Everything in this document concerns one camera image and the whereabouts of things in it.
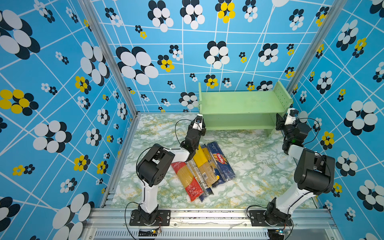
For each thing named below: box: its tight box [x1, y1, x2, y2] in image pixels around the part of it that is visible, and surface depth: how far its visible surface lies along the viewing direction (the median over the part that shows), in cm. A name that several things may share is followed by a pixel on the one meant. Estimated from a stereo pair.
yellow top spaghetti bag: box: [193, 144, 220, 188], surface depth 86 cm
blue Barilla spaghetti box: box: [207, 141, 236, 182], surface depth 91 cm
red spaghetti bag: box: [171, 161, 204, 202], surface depth 85 cm
